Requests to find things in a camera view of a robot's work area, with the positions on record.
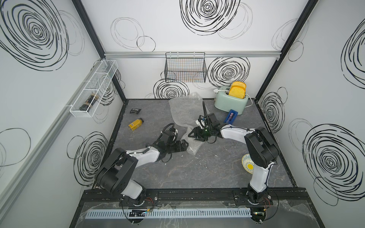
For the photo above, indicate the black wire wall basket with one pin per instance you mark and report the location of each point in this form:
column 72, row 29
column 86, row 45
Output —
column 187, row 67

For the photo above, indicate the yellow sponge toast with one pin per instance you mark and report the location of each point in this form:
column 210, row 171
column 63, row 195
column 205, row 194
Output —
column 237, row 92
column 239, row 84

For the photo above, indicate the white wire wall shelf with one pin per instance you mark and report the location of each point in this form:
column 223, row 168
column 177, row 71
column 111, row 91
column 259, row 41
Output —
column 98, row 83

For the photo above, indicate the black front mounting rail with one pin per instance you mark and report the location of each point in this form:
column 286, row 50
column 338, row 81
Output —
column 197, row 194

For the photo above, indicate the blue tape dispenser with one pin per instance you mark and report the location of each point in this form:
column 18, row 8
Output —
column 231, row 117

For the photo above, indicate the bubble wrap sheet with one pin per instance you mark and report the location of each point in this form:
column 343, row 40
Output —
column 186, row 110
column 194, row 145

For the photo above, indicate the yellow green patterned bowl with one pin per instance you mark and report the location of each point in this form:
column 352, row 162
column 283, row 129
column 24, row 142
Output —
column 247, row 163

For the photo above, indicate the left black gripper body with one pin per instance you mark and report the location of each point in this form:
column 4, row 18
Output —
column 174, row 147

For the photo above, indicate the mint green toaster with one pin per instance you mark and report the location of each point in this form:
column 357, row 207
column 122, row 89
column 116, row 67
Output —
column 225, row 102

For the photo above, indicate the yellow bottle black cap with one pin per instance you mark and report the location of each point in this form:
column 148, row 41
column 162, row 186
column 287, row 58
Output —
column 136, row 124

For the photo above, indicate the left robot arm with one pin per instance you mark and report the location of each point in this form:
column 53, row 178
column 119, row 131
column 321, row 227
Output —
column 115, row 174

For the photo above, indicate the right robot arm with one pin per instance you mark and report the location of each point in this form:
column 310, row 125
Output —
column 262, row 148

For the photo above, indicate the dark bottle in shelf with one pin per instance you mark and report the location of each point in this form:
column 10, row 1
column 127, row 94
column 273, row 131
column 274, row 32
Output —
column 89, row 102

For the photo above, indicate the rear yellow sponge toast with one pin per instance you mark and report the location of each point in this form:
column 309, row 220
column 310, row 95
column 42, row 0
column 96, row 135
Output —
column 239, row 84

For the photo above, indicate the front yellow sponge toast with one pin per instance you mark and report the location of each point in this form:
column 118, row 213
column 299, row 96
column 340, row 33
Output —
column 237, row 92

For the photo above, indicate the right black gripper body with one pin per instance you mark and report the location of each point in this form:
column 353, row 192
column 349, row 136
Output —
column 207, row 131

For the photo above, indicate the white slotted cable duct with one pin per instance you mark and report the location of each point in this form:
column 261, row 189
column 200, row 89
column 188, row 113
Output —
column 169, row 213

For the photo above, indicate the crumpled bubble wrap sheet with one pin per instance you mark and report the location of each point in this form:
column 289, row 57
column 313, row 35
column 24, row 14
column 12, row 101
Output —
column 186, row 110

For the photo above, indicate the small black clip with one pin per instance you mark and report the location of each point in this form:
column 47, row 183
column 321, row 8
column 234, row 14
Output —
column 135, row 111

